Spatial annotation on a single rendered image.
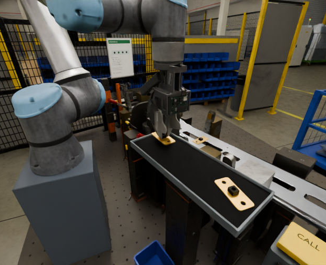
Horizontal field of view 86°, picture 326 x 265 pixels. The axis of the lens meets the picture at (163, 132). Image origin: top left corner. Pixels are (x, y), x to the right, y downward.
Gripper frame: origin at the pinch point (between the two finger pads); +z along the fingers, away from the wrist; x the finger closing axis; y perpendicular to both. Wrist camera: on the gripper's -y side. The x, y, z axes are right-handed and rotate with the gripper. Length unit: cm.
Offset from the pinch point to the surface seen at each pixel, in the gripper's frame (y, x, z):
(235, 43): -191, 272, -18
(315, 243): 38.6, 4.4, 3.4
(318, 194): 32, 40, 19
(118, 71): -115, 26, 0
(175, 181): 15.8, -6.5, 3.5
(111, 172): -50, -7, 50
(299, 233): 36.5, 4.0, 3.5
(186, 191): 19.5, -6.1, 3.6
